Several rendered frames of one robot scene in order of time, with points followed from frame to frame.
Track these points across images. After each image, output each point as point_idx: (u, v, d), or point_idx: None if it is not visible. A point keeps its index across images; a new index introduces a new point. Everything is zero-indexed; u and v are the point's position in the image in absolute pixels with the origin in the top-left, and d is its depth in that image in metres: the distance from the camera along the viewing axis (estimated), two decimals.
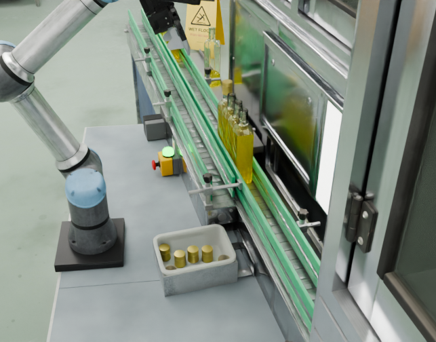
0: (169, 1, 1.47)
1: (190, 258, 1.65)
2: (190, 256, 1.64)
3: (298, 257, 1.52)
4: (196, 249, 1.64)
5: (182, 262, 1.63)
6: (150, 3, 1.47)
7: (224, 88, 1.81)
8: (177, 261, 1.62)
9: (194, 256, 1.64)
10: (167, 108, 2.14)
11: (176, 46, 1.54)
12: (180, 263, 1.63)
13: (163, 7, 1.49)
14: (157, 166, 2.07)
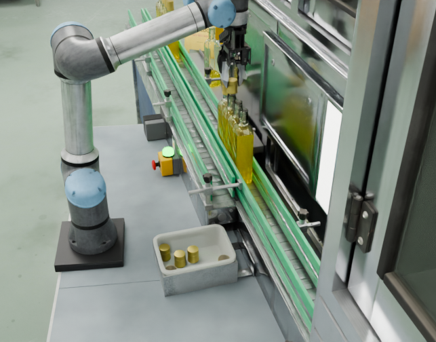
0: None
1: (190, 258, 1.65)
2: (190, 256, 1.64)
3: (298, 257, 1.52)
4: (196, 249, 1.64)
5: (182, 262, 1.63)
6: (243, 36, 1.63)
7: (224, 88, 1.81)
8: (177, 261, 1.62)
9: (194, 256, 1.64)
10: (167, 108, 2.14)
11: (245, 76, 1.72)
12: (180, 263, 1.63)
13: None
14: (157, 166, 2.07)
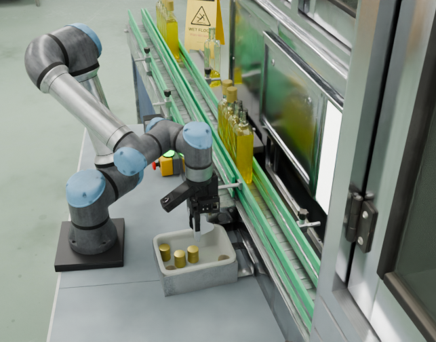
0: None
1: (190, 258, 1.65)
2: (190, 256, 1.64)
3: (298, 257, 1.52)
4: (196, 249, 1.64)
5: (182, 262, 1.63)
6: None
7: (224, 88, 1.81)
8: (177, 261, 1.62)
9: (194, 256, 1.64)
10: (167, 108, 2.14)
11: (199, 214, 1.63)
12: (180, 263, 1.63)
13: None
14: (157, 166, 2.07)
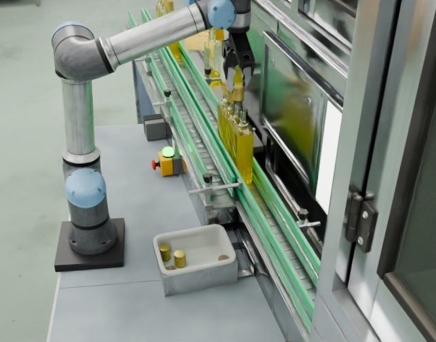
0: (232, 43, 1.62)
1: (243, 95, 1.71)
2: (243, 91, 1.71)
3: (298, 257, 1.52)
4: (239, 85, 1.71)
5: (182, 262, 1.63)
6: (229, 33, 1.65)
7: (224, 88, 1.81)
8: (177, 261, 1.62)
9: (243, 91, 1.72)
10: (167, 108, 2.14)
11: None
12: (180, 263, 1.63)
13: (232, 45, 1.64)
14: (157, 166, 2.07)
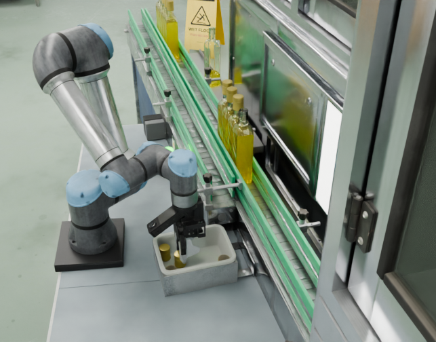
0: None
1: (243, 104, 1.73)
2: (243, 101, 1.72)
3: (298, 257, 1.52)
4: (239, 94, 1.73)
5: (182, 262, 1.63)
6: None
7: (224, 88, 1.81)
8: (177, 261, 1.62)
9: (243, 100, 1.73)
10: (167, 108, 2.14)
11: (186, 239, 1.65)
12: (180, 263, 1.63)
13: None
14: None
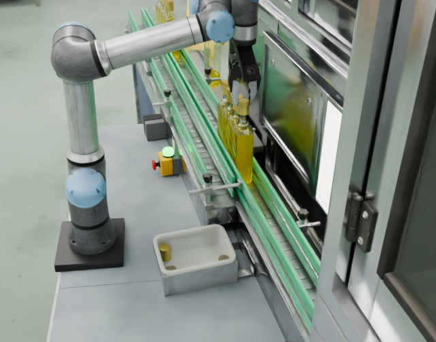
0: (236, 56, 1.58)
1: None
2: None
3: (298, 257, 1.52)
4: (239, 94, 1.73)
5: (248, 106, 1.69)
6: (235, 46, 1.62)
7: (224, 88, 1.81)
8: (249, 106, 1.67)
9: None
10: (167, 108, 2.14)
11: None
12: (249, 107, 1.68)
13: None
14: (157, 166, 2.07)
